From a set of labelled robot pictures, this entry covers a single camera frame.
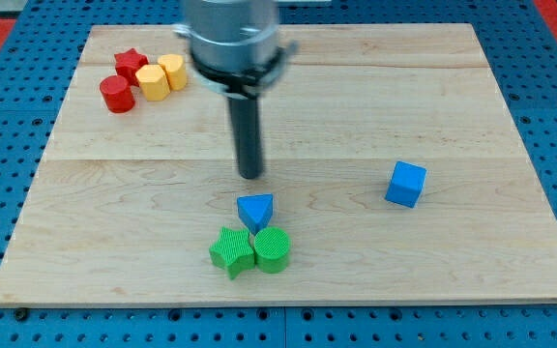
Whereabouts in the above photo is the yellow heart block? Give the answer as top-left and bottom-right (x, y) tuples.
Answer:
(158, 54), (188, 91)

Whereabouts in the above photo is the light wooden board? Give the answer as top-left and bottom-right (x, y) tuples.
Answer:
(0, 23), (557, 308)

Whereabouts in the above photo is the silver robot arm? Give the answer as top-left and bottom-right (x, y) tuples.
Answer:
(174, 0), (298, 180)

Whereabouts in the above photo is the blue cube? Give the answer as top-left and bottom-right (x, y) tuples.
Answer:
(384, 161), (427, 208)

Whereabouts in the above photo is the red star block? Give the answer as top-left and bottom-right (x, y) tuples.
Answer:
(114, 48), (149, 87)

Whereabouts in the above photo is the red cylinder block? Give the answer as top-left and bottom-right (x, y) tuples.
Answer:
(99, 75), (135, 113)

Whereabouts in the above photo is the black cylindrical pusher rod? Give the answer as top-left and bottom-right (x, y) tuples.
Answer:
(228, 98), (264, 180)

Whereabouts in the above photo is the green cylinder block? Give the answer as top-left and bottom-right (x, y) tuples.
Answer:
(253, 227), (291, 274)

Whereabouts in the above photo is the blue triangular prism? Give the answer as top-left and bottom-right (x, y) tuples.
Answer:
(236, 193), (274, 235)

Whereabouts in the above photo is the yellow hexagon block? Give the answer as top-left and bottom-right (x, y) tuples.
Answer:
(135, 65), (170, 102)

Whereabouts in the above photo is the green star block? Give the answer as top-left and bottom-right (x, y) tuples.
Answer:
(209, 227), (255, 280)

